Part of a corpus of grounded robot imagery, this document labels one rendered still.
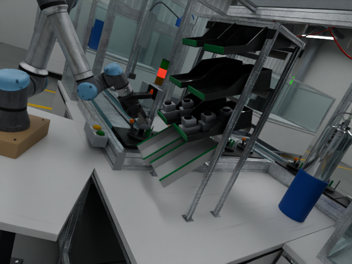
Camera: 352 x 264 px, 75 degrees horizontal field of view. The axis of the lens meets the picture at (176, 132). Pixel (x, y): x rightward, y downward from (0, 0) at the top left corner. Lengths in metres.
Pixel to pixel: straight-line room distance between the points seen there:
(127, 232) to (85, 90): 0.56
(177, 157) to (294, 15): 1.52
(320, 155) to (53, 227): 1.27
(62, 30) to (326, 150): 1.34
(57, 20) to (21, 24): 8.21
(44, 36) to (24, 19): 8.03
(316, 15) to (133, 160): 1.59
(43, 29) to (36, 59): 0.14
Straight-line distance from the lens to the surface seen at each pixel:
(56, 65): 6.20
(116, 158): 1.13
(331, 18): 1.99
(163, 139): 1.10
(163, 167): 0.98
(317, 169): 1.46
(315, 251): 1.40
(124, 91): 1.15
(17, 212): 0.88
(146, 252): 0.83
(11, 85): 1.12
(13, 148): 1.11
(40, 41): 1.19
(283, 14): 2.19
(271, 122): 6.25
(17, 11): 9.23
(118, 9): 2.23
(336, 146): 1.44
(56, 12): 1.03
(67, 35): 1.02
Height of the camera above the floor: 1.45
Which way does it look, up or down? 17 degrees down
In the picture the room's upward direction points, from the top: 21 degrees clockwise
